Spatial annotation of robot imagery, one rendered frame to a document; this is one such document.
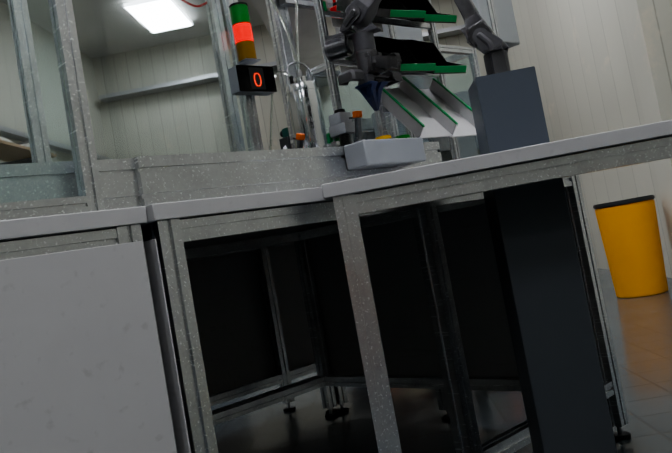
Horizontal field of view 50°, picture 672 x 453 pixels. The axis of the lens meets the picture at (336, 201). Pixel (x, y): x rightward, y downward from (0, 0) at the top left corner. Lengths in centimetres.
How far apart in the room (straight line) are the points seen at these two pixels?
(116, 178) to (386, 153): 64
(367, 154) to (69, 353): 79
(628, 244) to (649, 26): 153
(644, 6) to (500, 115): 400
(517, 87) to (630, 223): 389
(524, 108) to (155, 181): 85
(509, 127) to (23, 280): 108
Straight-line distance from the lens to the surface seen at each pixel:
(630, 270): 562
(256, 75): 196
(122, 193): 139
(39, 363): 123
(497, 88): 174
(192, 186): 145
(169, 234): 133
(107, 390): 127
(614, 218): 559
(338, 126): 197
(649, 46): 561
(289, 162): 160
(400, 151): 175
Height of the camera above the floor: 73
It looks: 4 degrees up
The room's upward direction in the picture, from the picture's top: 10 degrees counter-clockwise
